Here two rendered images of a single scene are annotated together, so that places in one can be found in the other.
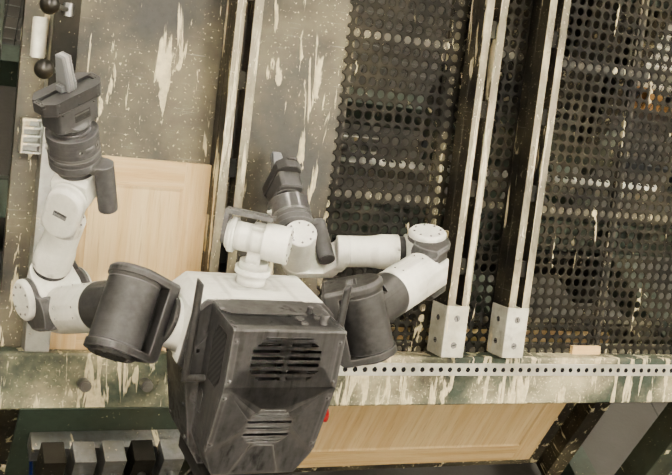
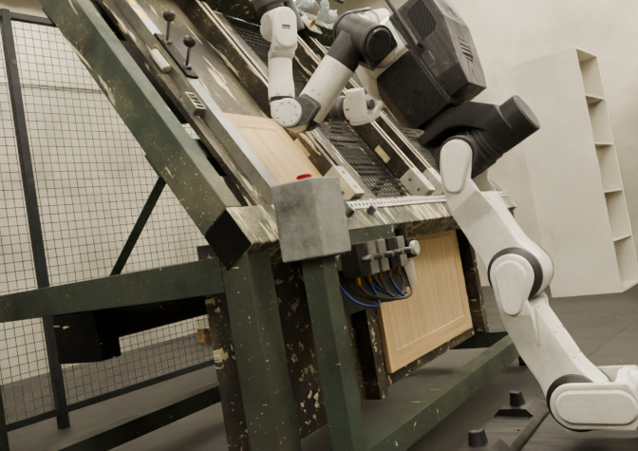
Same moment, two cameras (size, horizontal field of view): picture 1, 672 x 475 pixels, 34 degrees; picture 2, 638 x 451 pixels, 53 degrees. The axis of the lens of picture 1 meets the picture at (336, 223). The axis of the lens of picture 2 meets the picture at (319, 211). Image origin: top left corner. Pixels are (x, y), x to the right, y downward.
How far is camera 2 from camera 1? 2.16 m
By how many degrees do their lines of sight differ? 45
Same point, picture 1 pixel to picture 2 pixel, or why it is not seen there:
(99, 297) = (345, 33)
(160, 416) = (367, 235)
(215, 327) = (406, 15)
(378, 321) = not seen: hidden behind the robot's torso
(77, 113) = not seen: outside the picture
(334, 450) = (411, 342)
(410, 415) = (422, 300)
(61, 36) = (173, 52)
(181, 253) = (300, 158)
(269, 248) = (381, 13)
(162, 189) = (267, 129)
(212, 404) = (441, 36)
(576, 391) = not seen: hidden behind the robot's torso
